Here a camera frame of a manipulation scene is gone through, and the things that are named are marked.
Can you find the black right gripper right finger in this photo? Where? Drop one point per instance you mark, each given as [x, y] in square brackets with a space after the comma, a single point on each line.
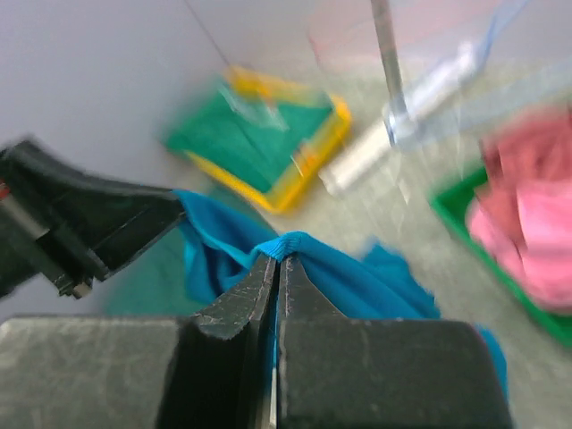
[338, 372]

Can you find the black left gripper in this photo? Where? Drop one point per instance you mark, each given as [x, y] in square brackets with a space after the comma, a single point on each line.
[72, 226]

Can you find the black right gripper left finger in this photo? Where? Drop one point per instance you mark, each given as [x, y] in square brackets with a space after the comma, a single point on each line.
[212, 369]

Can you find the teal blue t shirt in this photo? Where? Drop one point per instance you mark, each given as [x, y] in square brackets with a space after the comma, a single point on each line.
[377, 285]

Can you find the green printed t shirt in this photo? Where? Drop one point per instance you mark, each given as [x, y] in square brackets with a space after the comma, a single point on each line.
[248, 137]

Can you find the pink t shirt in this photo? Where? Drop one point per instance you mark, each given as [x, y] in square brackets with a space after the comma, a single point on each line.
[526, 230]

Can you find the maroon t shirt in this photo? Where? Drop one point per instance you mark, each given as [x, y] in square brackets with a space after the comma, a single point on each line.
[535, 150]

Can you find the dark green shorts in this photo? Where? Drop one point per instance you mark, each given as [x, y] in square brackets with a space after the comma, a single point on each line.
[147, 277]

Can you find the green plastic tray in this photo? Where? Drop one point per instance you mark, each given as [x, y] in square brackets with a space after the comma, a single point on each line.
[450, 202]

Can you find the yellow plastic tray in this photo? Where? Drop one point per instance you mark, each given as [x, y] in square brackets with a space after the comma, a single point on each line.
[307, 160]

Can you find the silver white clothes rack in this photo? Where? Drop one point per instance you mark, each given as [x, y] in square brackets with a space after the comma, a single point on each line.
[435, 90]

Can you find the pink wire hanger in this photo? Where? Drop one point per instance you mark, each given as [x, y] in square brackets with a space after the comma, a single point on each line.
[348, 35]

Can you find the blue wire hanger middle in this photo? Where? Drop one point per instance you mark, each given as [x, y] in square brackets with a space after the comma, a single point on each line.
[505, 13]

